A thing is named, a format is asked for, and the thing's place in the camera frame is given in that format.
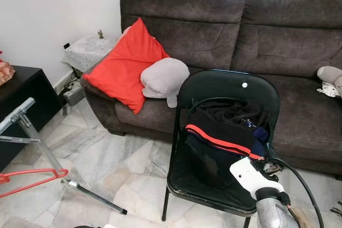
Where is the black garment red stripe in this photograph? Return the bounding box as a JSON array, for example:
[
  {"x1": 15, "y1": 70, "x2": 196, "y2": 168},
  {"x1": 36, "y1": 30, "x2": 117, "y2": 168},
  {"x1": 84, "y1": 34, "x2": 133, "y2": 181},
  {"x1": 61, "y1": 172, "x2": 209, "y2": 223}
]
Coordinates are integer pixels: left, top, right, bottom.
[{"x1": 182, "y1": 109, "x2": 268, "y2": 186}]

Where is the red plastic hanger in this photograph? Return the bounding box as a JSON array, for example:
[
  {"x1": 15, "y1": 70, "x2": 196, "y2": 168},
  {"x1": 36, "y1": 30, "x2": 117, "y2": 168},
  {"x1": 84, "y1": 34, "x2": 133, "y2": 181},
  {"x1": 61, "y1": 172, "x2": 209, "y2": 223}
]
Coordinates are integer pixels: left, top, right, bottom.
[{"x1": 0, "y1": 168, "x2": 69, "y2": 199}]

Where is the navy blue garment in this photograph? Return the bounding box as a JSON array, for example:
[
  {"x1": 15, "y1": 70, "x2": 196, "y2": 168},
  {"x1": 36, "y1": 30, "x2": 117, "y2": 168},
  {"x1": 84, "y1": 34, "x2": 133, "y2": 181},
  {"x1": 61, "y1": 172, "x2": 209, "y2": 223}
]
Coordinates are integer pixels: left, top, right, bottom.
[{"x1": 250, "y1": 125, "x2": 268, "y2": 144}]

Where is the black crumpled garment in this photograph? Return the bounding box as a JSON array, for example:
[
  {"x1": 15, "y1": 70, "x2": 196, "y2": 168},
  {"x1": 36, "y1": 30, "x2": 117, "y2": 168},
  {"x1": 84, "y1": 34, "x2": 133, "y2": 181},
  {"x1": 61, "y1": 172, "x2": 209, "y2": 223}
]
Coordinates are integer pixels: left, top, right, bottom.
[{"x1": 200, "y1": 99, "x2": 270, "y2": 130}]

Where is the dark fringed floor mat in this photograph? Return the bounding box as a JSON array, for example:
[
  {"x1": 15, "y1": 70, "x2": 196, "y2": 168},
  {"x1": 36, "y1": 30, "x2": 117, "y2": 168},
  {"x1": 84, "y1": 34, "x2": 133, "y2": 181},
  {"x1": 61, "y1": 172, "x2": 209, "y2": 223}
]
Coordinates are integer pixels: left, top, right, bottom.
[{"x1": 330, "y1": 201, "x2": 342, "y2": 218}]

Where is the grey plush toy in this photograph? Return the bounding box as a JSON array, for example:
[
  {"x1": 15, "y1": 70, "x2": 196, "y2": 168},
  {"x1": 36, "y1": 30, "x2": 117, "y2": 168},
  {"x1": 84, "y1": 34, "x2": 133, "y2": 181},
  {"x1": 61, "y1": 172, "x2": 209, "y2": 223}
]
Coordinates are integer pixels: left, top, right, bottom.
[{"x1": 316, "y1": 66, "x2": 342, "y2": 99}]

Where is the dark brown fabric sofa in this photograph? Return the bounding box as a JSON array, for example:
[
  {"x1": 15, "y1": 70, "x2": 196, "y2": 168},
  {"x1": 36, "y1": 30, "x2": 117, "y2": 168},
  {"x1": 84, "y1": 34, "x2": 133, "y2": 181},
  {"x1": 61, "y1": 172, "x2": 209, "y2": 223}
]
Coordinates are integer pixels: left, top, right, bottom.
[{"x1": 80, "y1": 0, "x2": 342, "y2": 175}]

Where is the grey pillow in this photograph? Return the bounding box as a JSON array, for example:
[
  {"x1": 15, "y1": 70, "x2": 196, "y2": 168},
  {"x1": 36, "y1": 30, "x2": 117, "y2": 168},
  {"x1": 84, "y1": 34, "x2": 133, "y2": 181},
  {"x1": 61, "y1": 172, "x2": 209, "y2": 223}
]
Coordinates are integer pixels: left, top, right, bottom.
[{"x1": 140, "y1": 57, "x2": 190, "y2": 108}]

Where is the red cushion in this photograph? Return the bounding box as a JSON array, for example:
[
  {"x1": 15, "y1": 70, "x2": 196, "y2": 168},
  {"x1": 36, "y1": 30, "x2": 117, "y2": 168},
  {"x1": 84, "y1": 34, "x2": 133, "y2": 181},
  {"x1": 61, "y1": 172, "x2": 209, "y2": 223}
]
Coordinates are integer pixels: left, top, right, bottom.
[{"x1": 83, "y1": 17, "x2": 170, "y2": 115}]

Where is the grey power strip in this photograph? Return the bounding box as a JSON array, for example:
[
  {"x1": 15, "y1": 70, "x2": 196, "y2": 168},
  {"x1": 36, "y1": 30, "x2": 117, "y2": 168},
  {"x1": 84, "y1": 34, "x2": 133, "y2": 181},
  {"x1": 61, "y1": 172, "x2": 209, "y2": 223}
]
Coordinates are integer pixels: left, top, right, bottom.
[{"x1": 63, "y1": 85, "x2": 86, "y2": 106}]

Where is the side table with lace cloth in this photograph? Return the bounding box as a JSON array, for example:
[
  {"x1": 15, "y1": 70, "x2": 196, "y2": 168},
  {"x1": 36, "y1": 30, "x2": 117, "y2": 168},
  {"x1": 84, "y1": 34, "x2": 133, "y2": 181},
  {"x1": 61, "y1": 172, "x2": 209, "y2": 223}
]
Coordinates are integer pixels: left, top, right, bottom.
[{"x1": 60, "y1": 35, "x2": 121, "y2": 74}]

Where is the silver metal clothes rack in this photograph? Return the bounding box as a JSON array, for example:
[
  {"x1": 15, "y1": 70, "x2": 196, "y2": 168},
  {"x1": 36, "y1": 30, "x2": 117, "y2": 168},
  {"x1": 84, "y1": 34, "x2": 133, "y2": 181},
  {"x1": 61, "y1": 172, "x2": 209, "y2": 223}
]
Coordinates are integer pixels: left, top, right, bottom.
[{"x1": 0, "y1": 97, "x2": 129, "y2": 216}]

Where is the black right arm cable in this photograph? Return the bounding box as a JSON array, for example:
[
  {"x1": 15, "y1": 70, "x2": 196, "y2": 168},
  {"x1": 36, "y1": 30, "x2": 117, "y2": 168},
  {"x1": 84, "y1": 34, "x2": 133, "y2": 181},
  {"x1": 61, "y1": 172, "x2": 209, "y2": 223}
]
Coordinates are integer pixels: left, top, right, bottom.
[{"x1": 267, "y1": 156, "x2": 325, "y2": 228}]

